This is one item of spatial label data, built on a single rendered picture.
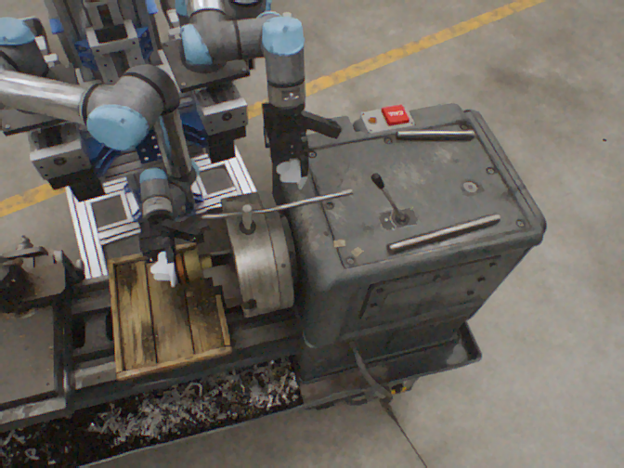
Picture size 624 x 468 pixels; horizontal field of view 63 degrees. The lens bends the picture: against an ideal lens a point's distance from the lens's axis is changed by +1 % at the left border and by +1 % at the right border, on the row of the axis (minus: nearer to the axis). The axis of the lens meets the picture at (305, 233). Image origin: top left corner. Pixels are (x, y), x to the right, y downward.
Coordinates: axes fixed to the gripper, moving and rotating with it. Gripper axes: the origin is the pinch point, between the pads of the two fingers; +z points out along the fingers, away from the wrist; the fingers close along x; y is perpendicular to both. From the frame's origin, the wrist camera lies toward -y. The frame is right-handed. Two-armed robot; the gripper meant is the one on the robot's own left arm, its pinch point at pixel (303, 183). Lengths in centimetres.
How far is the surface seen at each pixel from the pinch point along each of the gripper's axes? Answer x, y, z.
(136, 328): -9, 48, 43
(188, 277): -3.0, 30.1, 23.3
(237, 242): 3.0, 17.0, 10.8
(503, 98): -169, -175, 79
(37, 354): -2, 70, 37
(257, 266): 7.1, 13.5, 15.7
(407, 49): -223, -131, 59
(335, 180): -5.8, -9.7, 5.0
